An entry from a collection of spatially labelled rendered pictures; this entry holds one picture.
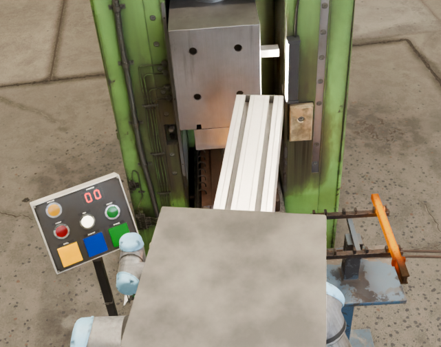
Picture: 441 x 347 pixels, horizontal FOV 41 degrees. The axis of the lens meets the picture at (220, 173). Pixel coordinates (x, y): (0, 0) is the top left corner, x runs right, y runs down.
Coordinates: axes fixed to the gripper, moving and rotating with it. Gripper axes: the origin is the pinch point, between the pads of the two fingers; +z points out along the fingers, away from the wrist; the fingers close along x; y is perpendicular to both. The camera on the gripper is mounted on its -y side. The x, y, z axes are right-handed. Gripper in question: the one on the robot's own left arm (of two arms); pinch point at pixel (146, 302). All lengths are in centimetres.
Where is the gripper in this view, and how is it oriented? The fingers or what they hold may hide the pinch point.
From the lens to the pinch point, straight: 219.1
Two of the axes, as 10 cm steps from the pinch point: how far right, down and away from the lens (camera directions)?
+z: 0.6, 7.6, 6.5
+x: 9.9, 0.4, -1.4
